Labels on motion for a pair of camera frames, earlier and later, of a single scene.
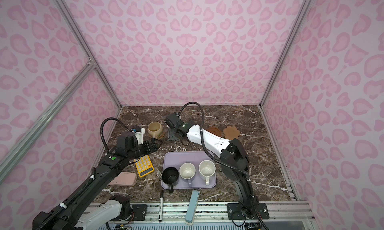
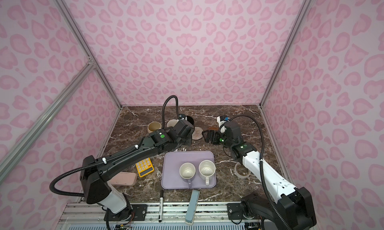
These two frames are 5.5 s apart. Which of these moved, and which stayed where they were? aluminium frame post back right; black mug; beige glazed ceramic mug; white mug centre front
Moved: black mug
Stayed: aluminium frame post back right; beige glazed ceramic mug; white mug centre front
